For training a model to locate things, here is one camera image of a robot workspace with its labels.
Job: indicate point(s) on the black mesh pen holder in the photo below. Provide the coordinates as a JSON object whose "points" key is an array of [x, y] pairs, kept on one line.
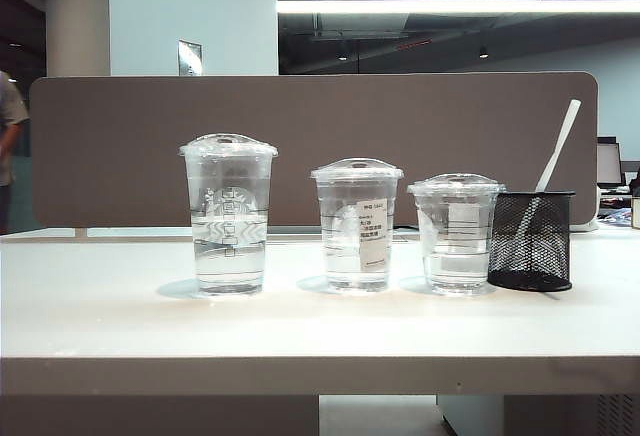
{"points": [[542, 256]]}

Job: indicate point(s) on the white plastic straw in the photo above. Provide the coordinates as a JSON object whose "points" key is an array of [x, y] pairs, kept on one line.
{"points": [[565, 131]]}

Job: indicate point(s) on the medium clear cup printed label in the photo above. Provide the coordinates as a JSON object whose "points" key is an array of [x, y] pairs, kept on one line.
{"points": [[350, 236]]}

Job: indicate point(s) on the large clear plastic cup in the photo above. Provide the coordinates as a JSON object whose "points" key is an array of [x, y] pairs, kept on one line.
{"points": [[227, 216]]}

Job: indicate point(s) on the small clear plastic cup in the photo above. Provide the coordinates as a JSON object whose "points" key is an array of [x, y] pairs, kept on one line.
{"points": [[457, 236]]}

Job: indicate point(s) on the brown desk divider panel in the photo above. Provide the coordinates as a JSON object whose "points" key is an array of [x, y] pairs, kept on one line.
{"points": [[150, 121]]}

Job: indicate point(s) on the black pendant ceiling lamp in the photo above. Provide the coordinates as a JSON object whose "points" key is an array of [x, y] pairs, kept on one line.
{"points": [[483, 52]]}

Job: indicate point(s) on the long linear ceiling light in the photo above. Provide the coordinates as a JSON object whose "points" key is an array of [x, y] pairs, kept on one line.
{"points": [[450, 6]]}

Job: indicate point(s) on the computer monitor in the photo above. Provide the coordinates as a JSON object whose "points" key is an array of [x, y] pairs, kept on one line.
{"points": [[608, 163]]}

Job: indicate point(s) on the tan box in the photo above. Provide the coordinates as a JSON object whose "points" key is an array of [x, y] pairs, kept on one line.
{"points": [[636, 213]]}

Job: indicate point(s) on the person in grey shirt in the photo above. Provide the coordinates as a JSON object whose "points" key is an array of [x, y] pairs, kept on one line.
{"points": [[10, 121]]}

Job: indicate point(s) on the silver wall sign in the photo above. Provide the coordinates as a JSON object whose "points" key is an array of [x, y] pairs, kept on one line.
{"points": [[190, 58]]}

